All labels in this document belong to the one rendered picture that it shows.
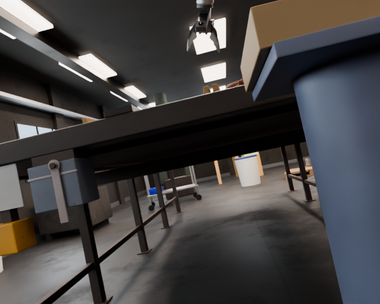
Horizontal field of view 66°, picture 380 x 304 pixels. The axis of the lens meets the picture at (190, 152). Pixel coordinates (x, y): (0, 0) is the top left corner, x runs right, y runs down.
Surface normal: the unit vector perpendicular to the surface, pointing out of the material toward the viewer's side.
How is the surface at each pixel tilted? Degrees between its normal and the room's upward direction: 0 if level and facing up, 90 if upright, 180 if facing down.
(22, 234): 90
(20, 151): 90
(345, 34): 90
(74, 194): 90
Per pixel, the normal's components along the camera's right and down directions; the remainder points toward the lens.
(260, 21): -0.12, -0.01
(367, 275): -0.82, 0.15
